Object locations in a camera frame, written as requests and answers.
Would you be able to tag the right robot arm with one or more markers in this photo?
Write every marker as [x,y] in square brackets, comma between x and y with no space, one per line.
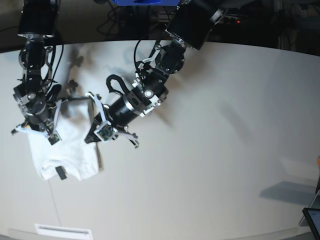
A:
[34,95]

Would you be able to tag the white paper label strip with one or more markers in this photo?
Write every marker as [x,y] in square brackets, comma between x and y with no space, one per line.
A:
[64,232]

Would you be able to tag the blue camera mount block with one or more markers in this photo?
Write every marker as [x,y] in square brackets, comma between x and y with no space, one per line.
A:
[146,2]

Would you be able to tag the black tablet device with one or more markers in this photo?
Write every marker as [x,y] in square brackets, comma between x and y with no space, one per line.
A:
[312,216]

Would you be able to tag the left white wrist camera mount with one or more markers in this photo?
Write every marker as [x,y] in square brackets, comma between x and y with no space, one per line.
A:
[107,131]

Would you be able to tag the white printed T-shirt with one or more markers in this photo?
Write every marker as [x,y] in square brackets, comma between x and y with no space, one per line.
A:
[77,158]

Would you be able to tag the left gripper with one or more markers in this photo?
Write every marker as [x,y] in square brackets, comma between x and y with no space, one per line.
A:
[123,111]

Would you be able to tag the power strip with red light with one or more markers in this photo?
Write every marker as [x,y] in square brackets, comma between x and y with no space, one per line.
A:
[231,19]

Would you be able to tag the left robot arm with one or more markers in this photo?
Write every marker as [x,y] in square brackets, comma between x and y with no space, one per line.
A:
[189,28]

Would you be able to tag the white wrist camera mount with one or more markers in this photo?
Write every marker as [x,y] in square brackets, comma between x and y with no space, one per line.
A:
[107,131]
[53,137]

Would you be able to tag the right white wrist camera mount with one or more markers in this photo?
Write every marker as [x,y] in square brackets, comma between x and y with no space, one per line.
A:
[53,137]

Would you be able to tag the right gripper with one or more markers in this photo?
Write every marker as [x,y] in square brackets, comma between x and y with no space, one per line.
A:
[40,117]

